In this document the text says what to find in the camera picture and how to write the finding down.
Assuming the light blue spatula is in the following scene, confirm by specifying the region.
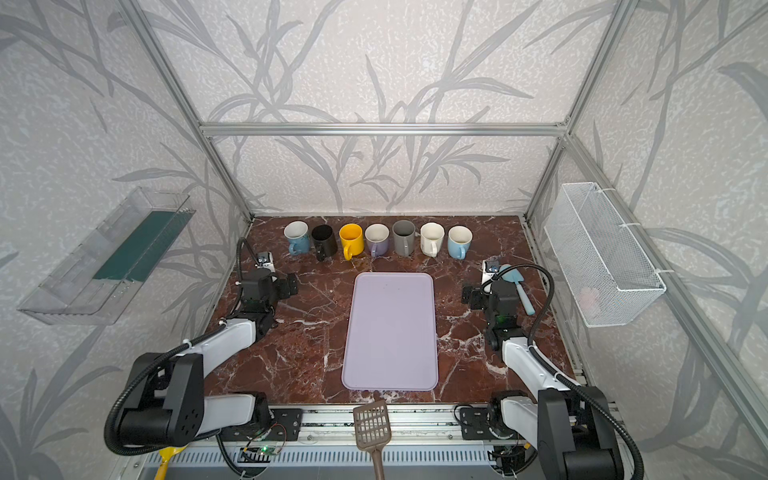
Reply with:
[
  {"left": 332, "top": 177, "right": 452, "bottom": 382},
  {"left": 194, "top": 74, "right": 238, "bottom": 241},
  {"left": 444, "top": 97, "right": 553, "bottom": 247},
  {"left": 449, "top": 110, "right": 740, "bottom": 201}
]
[{"left": 500, "top": 264, "right": 535, "bottom": 316}]

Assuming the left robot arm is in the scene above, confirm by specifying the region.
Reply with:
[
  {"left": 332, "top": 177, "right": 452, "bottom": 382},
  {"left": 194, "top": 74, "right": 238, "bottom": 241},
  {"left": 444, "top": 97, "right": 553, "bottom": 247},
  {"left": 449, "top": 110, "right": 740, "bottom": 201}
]
[{"left": 103, "top": 238, "right": 298, "bottom": 456}]

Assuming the yellow mug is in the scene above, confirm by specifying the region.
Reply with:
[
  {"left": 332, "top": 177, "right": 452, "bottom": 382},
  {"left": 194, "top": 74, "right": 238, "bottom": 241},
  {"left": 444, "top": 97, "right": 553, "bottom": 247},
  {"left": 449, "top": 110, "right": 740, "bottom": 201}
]
[{"left": 339, "top": 223, "right": 365, "bottom": 261}]

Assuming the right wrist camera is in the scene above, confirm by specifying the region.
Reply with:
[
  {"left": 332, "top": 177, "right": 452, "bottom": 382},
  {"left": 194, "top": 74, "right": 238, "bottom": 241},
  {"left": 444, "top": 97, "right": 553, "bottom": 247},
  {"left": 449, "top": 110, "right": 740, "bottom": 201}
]
[{"left": 481, "top": 258, "right": 501, "bottom": 286}]

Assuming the brown slotted spatula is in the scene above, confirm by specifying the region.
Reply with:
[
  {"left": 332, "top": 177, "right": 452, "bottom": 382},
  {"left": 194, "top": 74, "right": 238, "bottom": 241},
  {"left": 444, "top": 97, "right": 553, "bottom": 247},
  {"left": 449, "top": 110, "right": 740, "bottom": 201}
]
[{"left": 352, "top": 400, "right": 392, "bottom": 480}]

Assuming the purple mug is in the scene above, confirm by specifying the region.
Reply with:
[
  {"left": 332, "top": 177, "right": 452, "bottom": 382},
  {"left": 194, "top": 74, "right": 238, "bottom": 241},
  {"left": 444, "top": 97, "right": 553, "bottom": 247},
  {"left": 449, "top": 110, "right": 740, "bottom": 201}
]
[{"left": 364, "top": 223, "right": 390, "bottom": 259}]

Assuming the teal patterned mug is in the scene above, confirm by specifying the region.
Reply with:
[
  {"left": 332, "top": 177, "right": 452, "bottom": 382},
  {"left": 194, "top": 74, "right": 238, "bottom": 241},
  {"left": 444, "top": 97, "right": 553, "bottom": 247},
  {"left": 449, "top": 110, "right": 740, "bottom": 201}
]
[{"left": 283, "top": 221, "right": 311, "bottom": 256}]

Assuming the clear plastic shelf bin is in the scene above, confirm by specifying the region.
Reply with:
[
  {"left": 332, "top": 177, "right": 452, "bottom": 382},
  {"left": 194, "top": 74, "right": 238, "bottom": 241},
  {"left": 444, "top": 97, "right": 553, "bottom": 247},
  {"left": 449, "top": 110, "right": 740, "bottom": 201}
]
[{"left": 18, "top": 187, "right": 195, "bottom": 325}]

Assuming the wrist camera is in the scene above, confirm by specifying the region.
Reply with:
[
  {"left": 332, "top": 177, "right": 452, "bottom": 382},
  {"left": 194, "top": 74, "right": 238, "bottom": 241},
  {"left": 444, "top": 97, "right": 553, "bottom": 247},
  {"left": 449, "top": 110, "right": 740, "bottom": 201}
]
[
  {"left": 481, "top": 258, "right": 501, "bottom": 286},
  {"left": 255, "top": 252, "right": 275, "bottom": 272}
]

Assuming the white faceted mug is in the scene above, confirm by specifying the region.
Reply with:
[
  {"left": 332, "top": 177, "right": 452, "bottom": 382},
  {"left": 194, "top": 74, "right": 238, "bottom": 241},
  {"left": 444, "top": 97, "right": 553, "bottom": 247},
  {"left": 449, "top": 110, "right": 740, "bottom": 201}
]
[{"left": 420, "top": 222, "right": 445, "bottom": 258}]

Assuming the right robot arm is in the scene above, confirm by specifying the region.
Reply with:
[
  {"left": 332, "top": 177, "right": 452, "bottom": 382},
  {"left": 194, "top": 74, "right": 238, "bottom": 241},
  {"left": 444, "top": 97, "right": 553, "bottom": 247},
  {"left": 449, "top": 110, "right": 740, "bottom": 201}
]
[{"left": 462, "top": 259, "right": 645, "bottom": 479}]

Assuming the white wire basket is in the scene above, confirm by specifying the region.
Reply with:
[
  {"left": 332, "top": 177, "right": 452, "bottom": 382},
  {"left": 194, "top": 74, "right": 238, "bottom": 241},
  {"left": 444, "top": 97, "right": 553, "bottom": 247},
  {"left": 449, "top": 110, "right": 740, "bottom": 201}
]
[{"left": 544, "top": 182, "right": 666, "bottom": 328}]

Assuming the light blue mug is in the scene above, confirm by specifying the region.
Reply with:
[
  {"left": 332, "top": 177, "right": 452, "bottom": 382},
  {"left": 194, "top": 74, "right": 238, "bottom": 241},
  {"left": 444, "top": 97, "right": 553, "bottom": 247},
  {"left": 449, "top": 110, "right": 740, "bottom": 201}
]
[{"left": 448, "top": 225, "right": 473, "bottom": 260}]

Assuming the grey mug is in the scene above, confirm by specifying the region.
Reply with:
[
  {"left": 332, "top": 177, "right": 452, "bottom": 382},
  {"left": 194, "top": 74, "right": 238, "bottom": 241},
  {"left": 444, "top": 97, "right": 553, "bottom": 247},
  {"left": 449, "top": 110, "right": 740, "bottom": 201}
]
[{"left": 392, "top": 220, "right": 416, "bottom": 257}]

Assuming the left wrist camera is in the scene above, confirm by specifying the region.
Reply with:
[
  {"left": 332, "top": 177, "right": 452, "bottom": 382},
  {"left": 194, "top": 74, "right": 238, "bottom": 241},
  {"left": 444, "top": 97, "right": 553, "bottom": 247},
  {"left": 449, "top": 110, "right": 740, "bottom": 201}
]
[{"left": 255, "top": 252, "right": 275, "bottom": 272}]

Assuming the lavender tray mat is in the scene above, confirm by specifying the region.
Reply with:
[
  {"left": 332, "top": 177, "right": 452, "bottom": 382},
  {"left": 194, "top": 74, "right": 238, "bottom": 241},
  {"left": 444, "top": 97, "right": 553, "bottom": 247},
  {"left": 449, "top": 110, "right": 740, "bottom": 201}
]
[{"left": 342, "top": 272, "right": 438, "bottom": 392}]

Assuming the black mug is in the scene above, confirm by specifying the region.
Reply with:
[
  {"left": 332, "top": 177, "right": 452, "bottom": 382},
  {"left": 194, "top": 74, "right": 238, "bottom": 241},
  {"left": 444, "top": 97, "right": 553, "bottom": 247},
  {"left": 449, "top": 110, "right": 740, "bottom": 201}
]
[{"left": 311, "top": 224, "right": 338, "bottom": 262}]

